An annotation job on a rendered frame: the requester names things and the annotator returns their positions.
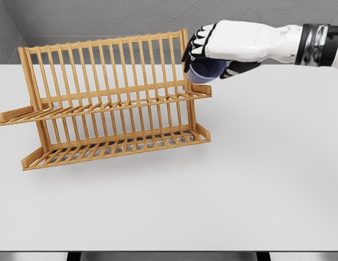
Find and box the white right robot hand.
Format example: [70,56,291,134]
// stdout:
[181,20,272,80]

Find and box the blue cup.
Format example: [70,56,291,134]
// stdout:
[186,57,231,85]

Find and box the wooden dish rack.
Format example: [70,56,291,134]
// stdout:
[0,29,213,172]

